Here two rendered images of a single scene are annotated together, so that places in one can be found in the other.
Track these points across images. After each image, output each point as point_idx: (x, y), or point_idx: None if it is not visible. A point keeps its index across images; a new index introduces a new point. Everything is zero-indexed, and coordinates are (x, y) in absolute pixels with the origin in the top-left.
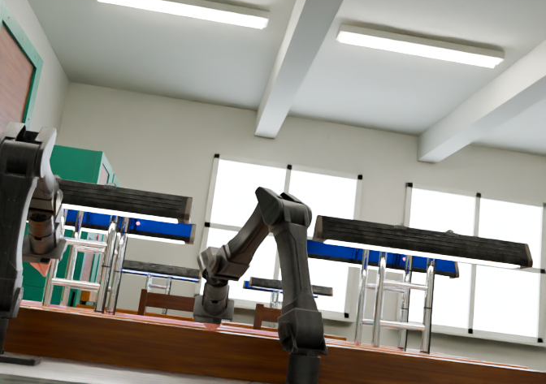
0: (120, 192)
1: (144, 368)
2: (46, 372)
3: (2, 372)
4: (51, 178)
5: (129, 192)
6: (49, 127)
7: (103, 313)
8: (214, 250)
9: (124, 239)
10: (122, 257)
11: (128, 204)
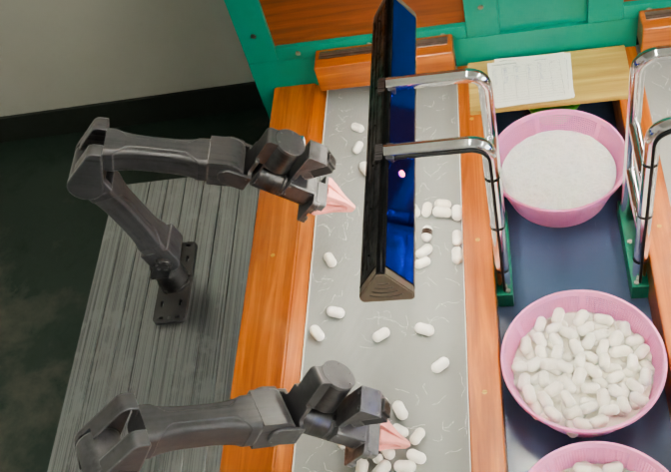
0: (375, 174)
1: None
2: (115, 344)
3: (87, 324)
4: (186, 166)
5: (375, 184)
6: (87, 151)
7: (502, 276)
8: (308, 379)
9: (645, 176)
10: (644, 200)
11: (364, 205)
